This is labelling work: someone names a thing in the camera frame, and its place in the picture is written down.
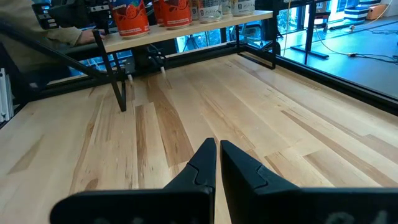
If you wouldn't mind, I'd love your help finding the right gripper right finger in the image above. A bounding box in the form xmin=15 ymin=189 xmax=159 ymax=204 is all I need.
xmin=220 ymin=139 xmax=398 ymax=224

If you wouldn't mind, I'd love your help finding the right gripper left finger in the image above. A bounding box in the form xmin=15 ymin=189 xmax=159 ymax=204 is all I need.
xmin=49 ymin=137 xmax=218 ymax=224

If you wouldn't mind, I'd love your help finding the person's forearm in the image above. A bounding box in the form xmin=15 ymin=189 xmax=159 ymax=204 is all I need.
xmin=30 ymin=18 xmax=84 ymax=48

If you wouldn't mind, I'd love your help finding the black stand with tripod base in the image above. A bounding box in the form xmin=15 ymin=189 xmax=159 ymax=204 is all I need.
xmin=290 ymin=0 xmax=330 ymax=60

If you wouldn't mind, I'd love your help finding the person's hand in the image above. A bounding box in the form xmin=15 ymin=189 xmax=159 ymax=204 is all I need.
xmin=76 ymin=28 xmax=107 ymax=46

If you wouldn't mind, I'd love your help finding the white blue storage bin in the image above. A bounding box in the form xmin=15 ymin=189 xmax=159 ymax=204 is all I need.
xmin=343 ymin=6 xmax=371 ymax=23

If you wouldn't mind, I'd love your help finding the person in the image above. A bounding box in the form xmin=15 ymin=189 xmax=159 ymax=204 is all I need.
xmin=0 ymin=0 xmax=74 ymax=94

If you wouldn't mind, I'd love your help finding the orange box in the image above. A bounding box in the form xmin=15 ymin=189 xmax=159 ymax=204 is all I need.
xmin=366 ymin=3 xmax=389 ymax=21

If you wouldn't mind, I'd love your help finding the black keyboard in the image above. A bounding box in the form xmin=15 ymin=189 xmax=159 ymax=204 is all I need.
xmin=30 ymin=2 xmax=59 ymax=30

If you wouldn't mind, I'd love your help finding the wooden shelf black metal frame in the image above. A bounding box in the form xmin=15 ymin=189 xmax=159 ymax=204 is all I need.
xmin=91 ymin=9 xmax=278 ymax=113

